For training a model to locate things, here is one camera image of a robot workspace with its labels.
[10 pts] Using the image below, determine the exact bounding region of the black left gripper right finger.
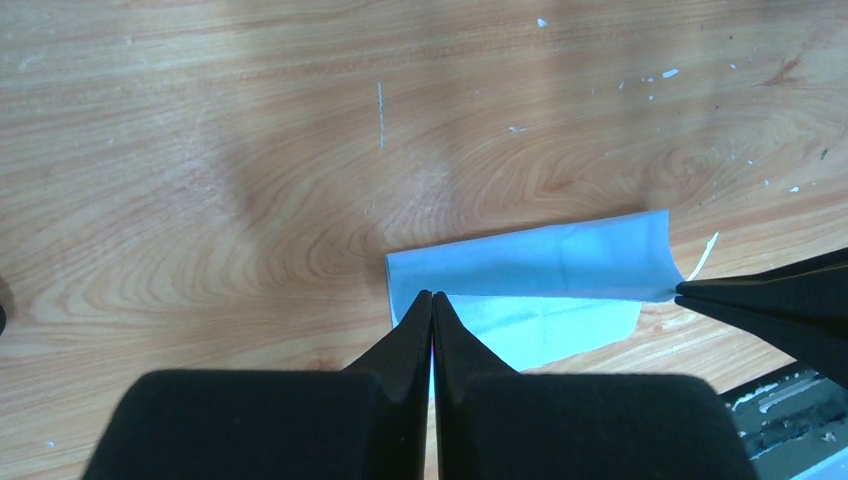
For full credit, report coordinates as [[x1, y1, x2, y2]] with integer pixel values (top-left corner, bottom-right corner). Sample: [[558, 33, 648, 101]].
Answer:
[[432, 293, 756, 479]]

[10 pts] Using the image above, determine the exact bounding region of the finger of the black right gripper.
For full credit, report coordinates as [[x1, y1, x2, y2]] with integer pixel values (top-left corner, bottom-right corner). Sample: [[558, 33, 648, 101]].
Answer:
[[675, 248, 847, 313], [674, 296, 847, 388]]

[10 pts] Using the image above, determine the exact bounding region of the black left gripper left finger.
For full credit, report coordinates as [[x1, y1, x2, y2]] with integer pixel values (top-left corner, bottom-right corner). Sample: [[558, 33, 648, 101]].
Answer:
[[84, 291, 433, 479]]

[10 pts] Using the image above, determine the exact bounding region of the light blue cleaning cloth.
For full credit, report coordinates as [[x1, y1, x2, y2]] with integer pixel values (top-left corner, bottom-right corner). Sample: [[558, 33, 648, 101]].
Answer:
[[385, 210, 683, 371]]

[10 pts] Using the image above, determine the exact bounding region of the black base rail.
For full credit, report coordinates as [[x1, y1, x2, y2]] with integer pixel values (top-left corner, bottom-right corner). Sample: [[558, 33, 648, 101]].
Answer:
[[721, 362, 847, 479]]

